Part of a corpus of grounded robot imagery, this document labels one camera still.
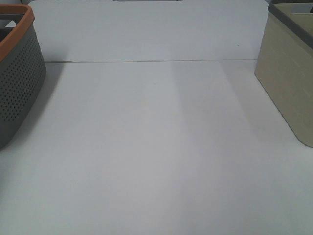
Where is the beige basket with grey rim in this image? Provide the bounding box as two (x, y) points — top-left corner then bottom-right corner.
(254, 0), (313, 147)

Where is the grey perforated basket orange rim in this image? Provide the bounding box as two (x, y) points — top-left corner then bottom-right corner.
(0, 4), (46, 148)

